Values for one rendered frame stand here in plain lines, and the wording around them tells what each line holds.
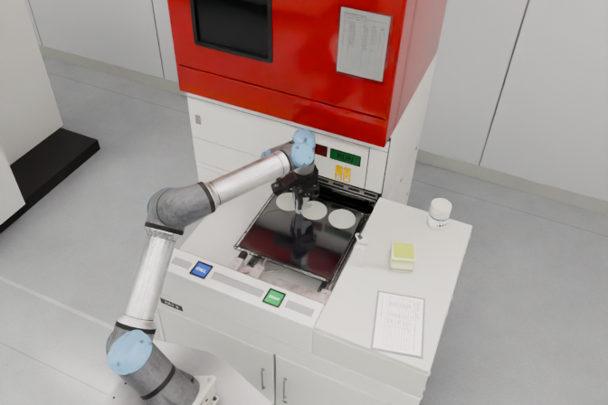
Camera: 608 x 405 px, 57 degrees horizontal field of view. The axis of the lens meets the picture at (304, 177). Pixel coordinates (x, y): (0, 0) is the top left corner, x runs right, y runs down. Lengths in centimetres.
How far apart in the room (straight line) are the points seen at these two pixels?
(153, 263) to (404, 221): 88
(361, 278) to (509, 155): 205
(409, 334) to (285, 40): 97
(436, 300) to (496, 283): 143
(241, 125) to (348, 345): 94
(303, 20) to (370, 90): 30
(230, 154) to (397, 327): 101
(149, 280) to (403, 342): 75
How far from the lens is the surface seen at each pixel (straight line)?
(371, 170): 204
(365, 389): 186
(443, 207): 197
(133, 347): 157
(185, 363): 183
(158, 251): 169
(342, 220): 208
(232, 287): 181
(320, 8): 173
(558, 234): 363
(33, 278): 332
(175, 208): 158
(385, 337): 170
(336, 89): 184
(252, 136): 218
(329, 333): 170
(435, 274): 188
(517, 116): 353
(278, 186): 198
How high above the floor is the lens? 238
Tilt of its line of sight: 41 degrees down
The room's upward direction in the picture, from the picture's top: 2 degrees clockwise
